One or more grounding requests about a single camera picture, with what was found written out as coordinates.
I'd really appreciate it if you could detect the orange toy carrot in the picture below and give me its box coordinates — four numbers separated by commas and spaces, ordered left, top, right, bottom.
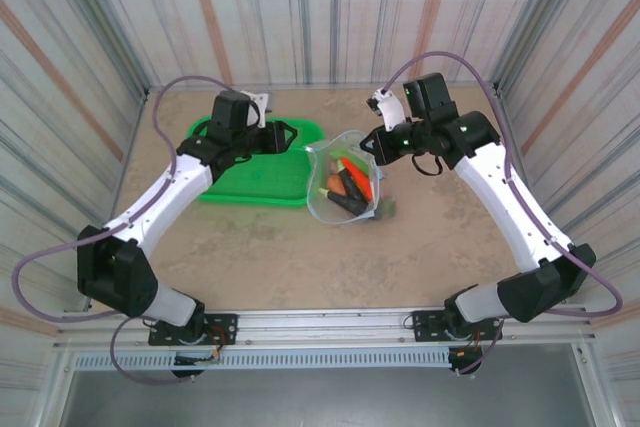
341, 156, 377, 201

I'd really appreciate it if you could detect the short dark toy eggplant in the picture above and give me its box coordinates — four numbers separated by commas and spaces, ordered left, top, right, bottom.
338, 166, 364, 201

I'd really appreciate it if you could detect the orange-brown toy sweet potato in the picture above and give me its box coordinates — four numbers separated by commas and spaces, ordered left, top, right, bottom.
324, 173, 349, 196

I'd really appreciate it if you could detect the purple toy beet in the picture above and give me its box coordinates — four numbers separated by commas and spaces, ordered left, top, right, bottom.
372, 198, 399, 221

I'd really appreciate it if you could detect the long dark toy eggplant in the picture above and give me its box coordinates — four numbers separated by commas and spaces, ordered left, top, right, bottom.
317, 187, 369, 216

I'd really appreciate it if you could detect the clear elephant print zip bag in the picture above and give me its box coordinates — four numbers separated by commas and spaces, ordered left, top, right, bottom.
303, 129, 399, 226

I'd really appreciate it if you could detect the green plastic mesh basket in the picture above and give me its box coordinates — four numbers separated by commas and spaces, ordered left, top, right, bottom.
185, 115, 328, 211

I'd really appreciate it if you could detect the black base wiring connector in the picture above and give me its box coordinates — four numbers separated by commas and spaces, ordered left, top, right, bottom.
172, 352, 222, 378
447, 345, 485, 376

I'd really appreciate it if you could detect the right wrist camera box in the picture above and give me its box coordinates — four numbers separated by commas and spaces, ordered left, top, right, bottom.
368, 87, 404, 134

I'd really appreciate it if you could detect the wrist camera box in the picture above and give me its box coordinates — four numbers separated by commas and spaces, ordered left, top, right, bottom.
239, 90, 272, 129
368, 87, 404, 134

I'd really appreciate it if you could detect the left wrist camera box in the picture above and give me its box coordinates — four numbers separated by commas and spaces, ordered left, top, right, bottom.
239, 90, 272, 129

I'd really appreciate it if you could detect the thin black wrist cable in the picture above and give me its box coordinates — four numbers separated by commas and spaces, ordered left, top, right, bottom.
411, 150, 445, 178

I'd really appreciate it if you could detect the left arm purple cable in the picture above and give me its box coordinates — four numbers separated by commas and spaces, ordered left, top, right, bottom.
11, 75, 264, 385

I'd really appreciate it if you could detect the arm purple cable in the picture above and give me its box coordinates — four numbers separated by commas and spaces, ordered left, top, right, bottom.
381, 50, 625, 378
11, 75, 264, 385

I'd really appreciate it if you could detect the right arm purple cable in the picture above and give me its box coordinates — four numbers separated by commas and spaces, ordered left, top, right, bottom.
381, 50, 625, 378

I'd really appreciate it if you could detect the aluminium mounting rail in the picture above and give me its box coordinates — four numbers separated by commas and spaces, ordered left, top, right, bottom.
52, 303, 599, 351

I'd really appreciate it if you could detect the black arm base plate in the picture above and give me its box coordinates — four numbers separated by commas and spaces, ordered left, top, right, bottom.
411, 307, 503, 344
148, 313, 239, 347

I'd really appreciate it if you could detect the grey slotted cable duct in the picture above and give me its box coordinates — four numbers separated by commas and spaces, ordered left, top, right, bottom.
73, 348, 459, 373

